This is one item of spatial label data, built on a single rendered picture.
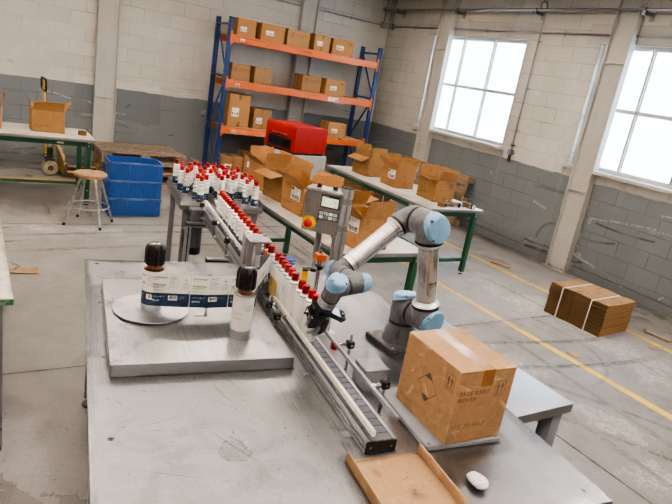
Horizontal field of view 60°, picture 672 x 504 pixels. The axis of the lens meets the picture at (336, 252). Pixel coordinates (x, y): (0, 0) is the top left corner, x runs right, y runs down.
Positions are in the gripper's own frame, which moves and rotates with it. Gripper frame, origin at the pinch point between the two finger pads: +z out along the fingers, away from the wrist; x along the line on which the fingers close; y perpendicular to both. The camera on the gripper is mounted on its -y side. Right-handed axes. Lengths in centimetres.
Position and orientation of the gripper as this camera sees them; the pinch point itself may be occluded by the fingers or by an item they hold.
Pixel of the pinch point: (315, 332)
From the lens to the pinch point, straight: 241.6
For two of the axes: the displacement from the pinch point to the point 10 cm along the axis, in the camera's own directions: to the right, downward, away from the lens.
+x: 2.5, 7.6, -6.0
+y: -9.1, -0.3, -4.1
